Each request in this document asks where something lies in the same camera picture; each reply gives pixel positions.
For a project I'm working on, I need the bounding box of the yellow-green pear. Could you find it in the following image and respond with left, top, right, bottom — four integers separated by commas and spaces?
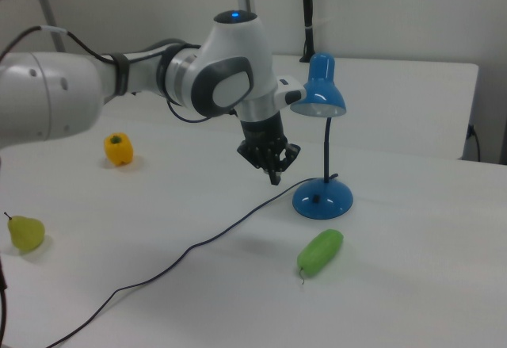
3, 212, 46, 252

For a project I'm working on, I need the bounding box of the black camera pole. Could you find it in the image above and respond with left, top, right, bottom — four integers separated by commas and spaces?
299, 0, 317, 64

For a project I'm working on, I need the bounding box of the blue desk lamp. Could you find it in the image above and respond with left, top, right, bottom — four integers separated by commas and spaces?
289, 52, 354, 221

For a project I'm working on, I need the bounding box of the yellow bell pepper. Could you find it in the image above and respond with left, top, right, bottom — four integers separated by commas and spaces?
103, 132, 135, 166

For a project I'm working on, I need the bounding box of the black wall plug cable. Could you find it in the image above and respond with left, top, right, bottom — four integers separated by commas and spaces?
467, 124, 482, 163

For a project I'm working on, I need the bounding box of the green cucumber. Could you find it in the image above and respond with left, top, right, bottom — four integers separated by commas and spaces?
296, 228, 345, 286

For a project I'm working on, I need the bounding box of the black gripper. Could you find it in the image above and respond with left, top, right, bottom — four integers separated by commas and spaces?
237, 111, 302, 186

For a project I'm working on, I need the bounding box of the black hanging cable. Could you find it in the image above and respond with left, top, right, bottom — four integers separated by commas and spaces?
0, 157, 10, 348

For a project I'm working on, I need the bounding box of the black lamp power cable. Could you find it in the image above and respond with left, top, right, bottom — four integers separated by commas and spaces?
45, 172, 340, 348

